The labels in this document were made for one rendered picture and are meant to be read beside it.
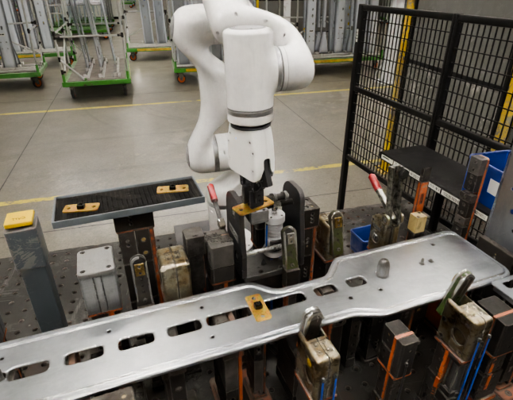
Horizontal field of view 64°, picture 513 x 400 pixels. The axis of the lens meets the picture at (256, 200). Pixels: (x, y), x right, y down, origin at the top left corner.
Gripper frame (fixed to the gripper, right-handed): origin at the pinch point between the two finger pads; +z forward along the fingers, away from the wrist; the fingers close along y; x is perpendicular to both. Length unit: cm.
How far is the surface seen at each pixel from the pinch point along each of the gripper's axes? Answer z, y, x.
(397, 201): 18, 0, 49
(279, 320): 28.1, 8.4, 0.6
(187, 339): 27.6, 1.6, -18.8
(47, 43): 84, -946, 113
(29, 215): 11, -41, -38
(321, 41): 85, -574, 549
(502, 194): 16, 17, 71
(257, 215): 13.4, -11.2, 8.6
